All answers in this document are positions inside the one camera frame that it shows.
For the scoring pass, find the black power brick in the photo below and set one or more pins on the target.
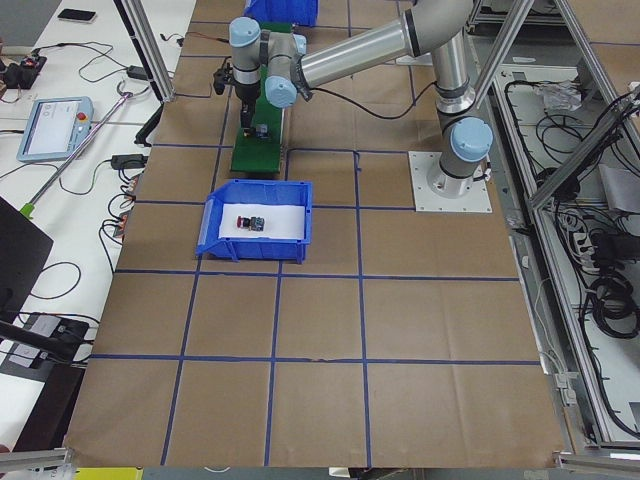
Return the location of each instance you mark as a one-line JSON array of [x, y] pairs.
[[136, 73]]

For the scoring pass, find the blue plastic bin far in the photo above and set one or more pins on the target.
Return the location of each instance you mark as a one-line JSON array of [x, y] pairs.
[[300, 12]]

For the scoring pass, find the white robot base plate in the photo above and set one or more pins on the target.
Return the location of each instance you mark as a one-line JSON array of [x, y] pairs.
[[433, 191]]

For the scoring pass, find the black monitor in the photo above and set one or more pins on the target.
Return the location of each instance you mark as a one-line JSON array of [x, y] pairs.
[[24, 251]]

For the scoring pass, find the black power adapter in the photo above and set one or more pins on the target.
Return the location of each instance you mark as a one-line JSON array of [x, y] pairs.
[[128, 161]]

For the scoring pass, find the black smartphone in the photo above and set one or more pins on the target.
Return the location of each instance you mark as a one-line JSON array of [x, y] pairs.
[[77, 15]]

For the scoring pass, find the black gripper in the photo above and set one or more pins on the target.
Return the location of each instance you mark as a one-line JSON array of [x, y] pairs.
[[245, 93]]

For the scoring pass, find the blue plastic bin near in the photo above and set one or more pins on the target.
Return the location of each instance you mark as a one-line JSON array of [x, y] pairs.
[[267, 192]]

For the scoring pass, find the aluminium frame post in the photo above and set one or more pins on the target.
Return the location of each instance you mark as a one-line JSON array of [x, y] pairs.
[[139, 30]]

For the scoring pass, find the yellow push button switch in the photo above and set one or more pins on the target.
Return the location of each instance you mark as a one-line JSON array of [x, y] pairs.
[[259, 132]]

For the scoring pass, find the green conveyor belt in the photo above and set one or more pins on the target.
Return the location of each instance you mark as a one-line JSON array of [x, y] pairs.
[[260, 150]]

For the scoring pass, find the robot teach pendant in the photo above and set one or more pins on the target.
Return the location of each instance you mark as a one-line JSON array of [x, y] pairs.
[[55, 128]]

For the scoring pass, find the metal reacher pole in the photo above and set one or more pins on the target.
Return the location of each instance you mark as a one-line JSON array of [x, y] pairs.
[[27, 209]]

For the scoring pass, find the red push button switch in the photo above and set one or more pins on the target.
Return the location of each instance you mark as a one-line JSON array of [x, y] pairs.
[[252, 223]]

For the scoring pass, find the blue plastic bin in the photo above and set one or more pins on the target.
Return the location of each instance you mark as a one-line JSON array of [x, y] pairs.
[[267, 192], [300, 12]]

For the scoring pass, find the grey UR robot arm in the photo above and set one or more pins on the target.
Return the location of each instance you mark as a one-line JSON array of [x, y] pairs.
[[434, 27]]

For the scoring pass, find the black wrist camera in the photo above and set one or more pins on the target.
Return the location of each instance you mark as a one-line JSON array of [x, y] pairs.
[[222, 77]]

